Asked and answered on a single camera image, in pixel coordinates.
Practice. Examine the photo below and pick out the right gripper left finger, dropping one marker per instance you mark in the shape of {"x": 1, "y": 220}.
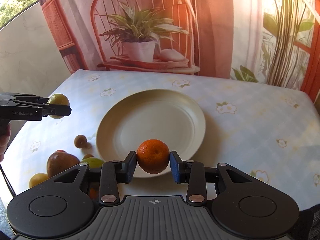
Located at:
{"x": 113, "y": 173}

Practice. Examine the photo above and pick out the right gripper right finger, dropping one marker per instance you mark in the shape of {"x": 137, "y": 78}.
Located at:
{"x": 192, "y": 173}

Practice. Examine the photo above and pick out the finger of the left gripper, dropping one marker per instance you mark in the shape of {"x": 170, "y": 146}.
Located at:
{"x": 56, "y": 111}

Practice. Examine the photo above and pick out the green-yellow apple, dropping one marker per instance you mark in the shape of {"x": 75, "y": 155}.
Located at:
{"x": 58, "y": 100}

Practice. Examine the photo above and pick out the green apple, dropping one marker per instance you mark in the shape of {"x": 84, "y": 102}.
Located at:
{"x": 93, "y": 162}

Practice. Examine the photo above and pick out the orange mandarin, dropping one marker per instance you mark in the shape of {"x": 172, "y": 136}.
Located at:
{"x": 153, "y": 156}

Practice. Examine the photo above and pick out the brown kiwi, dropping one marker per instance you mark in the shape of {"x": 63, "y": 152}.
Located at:
{"x": 81, "y": 142}

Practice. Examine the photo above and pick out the large red apple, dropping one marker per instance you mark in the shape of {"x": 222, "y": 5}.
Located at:
{"x": 59, "y": 162}

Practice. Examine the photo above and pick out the yellow orange fruit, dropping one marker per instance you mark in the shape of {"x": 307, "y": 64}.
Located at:
{"x": 37, "y": 179}

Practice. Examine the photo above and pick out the person's left hand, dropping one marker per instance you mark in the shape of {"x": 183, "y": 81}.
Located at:
{"x": 4, "y": 140}

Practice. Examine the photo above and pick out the cream round plate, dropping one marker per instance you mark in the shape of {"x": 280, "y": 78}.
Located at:
{"x": 169, "y": 116}

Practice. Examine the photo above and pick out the floral tablecloth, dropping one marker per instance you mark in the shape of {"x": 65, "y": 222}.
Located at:
{"x": 269, "y": 132}

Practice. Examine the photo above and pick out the printed backdrop curtain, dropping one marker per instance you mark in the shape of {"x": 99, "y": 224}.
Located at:
{"x": 275, "y": 42}

